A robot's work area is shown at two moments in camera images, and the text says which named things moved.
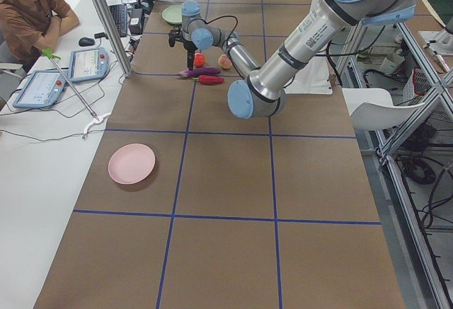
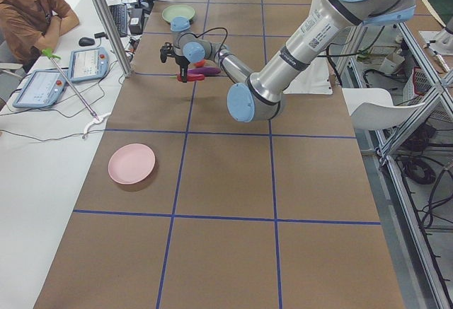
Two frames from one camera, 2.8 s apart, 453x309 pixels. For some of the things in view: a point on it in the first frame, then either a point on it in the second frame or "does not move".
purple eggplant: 199,72 does not move
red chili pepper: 209,80 -> 190,78
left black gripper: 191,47 -> 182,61
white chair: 372,109 does not move
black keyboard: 119,12 does not move
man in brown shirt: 32,19 does not move
